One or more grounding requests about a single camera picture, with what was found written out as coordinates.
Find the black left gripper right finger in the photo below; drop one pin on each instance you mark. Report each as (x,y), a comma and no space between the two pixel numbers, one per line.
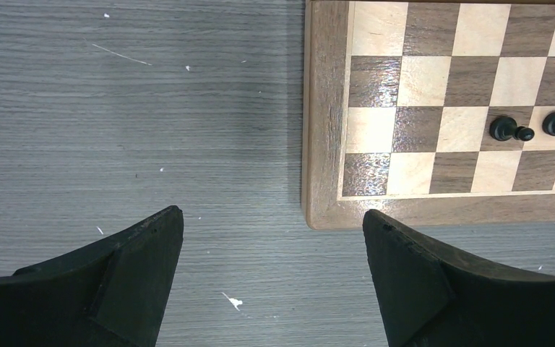
(433,294)

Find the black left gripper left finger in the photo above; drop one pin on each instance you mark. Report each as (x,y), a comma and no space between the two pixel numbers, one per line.
(112,292)

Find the wooden chess board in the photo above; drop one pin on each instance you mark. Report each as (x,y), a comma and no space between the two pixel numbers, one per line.
(398,100)

